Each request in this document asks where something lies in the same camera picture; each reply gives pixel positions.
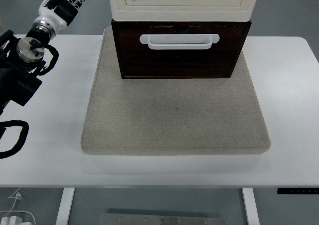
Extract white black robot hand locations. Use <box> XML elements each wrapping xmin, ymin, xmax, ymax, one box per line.
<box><xmin>34</xmin><ymin>0</ymin><xmax>90</xmax><ymax>32</ymax></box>

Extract white drawer handle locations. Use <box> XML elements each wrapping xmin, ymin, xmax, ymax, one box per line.
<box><xmin>139</xmin><ymin>33</ymin><xmax>220</xmax><ymax>50</ymax></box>

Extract dark wooden drawer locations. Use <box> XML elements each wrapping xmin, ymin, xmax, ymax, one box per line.
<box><xmin>116</xmin><ymin>26</ymin><xmax>247</xmax><ymax>77</ymax></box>

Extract cream plastic cabinet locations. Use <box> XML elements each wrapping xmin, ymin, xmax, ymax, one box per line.
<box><xmin>107</xmin><ymin>0</ymin><xmax>262</xmax><ymax>22</ymax></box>

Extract beige fabric mat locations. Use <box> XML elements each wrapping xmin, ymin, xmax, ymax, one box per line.
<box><xmin>80</xmin><ymin>26</ymin><xmax>272</xmax><ymax>156</ymax></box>

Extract white table leg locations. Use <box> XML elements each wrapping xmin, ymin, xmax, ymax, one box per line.
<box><xmin>241</xmin><ymin>188</ymin><xmax>260</xmax><ymax>225</ymax></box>
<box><xmin>55</xmin><ymin>187</ymin><xmax>75</xmax><ymax>225</ymax></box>

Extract white rounded tray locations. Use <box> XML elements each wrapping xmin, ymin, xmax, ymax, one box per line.
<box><xmin>0</xmin><ymin>210</ymin><xmax>37</xmax><ymax>225</ymax></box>

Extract grey metal plate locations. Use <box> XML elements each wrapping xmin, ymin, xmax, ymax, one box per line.
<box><xmin>99</xmin><ymin>212</ymin><xmax>226</xmax><ymax>225</ymax></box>

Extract black table control panel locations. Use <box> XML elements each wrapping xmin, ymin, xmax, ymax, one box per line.
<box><xmin>277</xmin><ymin>188</ymin><xmax>319</xmax><ymax>195</ymax></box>

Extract white cable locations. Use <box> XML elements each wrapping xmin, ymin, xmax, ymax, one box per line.
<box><xmin>4</xmin><ymin>187</ymin><xmax>23</xmax><ymax>218</ymax></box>

